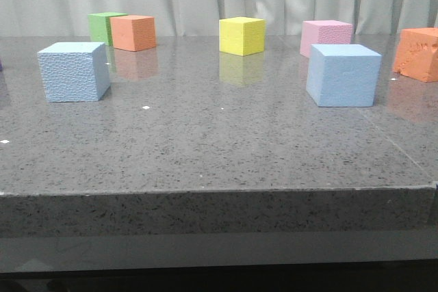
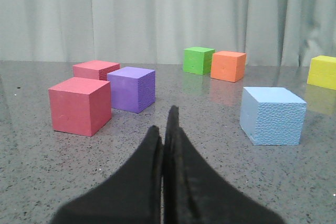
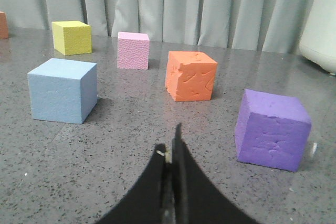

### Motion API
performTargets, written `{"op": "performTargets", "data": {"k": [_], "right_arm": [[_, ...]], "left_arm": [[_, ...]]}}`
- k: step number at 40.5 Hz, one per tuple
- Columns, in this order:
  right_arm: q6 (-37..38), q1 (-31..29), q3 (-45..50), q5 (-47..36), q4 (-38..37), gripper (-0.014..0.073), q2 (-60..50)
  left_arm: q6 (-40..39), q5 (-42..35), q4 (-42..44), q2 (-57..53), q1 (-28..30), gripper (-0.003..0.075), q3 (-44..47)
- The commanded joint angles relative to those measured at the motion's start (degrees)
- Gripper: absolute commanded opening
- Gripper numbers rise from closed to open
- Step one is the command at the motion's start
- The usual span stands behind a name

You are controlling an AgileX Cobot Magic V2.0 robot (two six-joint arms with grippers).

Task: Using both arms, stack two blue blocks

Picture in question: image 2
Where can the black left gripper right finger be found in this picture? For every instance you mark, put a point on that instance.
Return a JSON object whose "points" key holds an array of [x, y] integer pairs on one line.
{"points": [[195, 193]]}

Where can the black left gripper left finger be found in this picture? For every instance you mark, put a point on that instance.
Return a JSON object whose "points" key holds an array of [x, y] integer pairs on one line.
{"points": [[131, 195]]}

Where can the orange foam cube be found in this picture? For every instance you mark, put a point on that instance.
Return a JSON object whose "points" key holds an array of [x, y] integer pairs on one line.
{"points": [[228, 65]]}

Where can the red foam cube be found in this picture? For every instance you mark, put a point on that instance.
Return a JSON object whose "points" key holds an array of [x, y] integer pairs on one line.
{"points": [[80, 106]]}

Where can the purple foam cube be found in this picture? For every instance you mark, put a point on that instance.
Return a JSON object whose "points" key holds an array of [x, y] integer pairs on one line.
{"points": [[132, 88]]}

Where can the yellow foam cube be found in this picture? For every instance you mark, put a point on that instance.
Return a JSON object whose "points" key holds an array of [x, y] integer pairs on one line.
{"points": [[322, 72]]}

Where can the green foam cube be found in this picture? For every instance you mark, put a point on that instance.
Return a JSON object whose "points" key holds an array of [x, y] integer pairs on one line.
{"points": [[198, 60]]}

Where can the dark pink foam cube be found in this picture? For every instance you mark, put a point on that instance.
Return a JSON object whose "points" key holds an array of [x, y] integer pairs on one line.
{"points": [[95, 69]]}

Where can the textured light blue foam cube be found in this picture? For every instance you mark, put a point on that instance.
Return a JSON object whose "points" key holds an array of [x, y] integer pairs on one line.
{"points": [[272, 115]]}

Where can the grey curtain backdrop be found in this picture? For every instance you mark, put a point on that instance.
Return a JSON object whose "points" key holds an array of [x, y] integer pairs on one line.
{"points": [[270, 32]]}

